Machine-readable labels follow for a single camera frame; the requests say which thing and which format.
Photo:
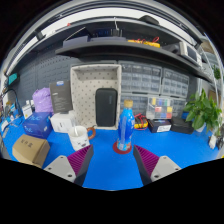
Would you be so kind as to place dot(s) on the small white box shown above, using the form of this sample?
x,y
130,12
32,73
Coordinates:
x,y
27,111

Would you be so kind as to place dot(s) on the potted green plant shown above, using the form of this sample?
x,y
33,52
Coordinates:
x,y
201,111

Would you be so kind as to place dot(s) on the white carton box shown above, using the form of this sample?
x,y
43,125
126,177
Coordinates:
x,y
63,121

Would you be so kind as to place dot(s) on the clear organizer box coloured parts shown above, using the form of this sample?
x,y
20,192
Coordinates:
x,y
160,108

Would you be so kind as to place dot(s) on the black box white label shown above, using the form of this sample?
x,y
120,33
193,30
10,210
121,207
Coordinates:
x,y
160,126

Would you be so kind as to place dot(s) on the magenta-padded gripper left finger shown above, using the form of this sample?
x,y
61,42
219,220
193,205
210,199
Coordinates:
x,y
61,166

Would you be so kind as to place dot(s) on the flat round red coaster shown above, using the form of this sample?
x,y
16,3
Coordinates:
x,y
116,150

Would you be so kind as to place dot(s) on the blue drink bottle gold cap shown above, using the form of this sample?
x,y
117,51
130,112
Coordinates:
x,y
126,128

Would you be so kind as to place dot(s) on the beige dotted fabric bin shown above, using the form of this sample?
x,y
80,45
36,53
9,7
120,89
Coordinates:
x,y
85,96

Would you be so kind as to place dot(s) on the black pouch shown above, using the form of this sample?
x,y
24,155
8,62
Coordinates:
x,y
181,126

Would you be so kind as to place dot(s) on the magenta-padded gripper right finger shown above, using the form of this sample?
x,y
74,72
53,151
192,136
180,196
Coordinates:
x,y
163,166

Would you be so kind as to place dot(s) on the purple plastic bag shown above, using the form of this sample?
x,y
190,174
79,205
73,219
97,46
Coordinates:
x,y
41,100

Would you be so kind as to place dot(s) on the grey small-parts drawer cabinet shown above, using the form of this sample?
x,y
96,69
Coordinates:
x,y
175,83
179,106
141,78
140,103

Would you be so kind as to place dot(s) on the black hard case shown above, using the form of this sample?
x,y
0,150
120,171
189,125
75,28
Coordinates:
x,y
106,107

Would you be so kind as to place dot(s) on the brown cardboard box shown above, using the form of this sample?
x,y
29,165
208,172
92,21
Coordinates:
x,y
30,150

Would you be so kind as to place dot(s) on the teal object on pegboard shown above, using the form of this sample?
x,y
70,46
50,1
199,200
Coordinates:
x,y
12,79

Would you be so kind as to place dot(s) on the dark blue carton box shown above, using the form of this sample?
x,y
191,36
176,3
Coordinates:
x,y
37,125

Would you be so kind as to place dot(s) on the dark overhead shelf unit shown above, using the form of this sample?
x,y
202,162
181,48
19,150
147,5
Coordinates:
x,y
110,46

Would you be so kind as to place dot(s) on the yellow multimeter with leads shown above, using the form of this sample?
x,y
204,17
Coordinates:
x,y
141,123

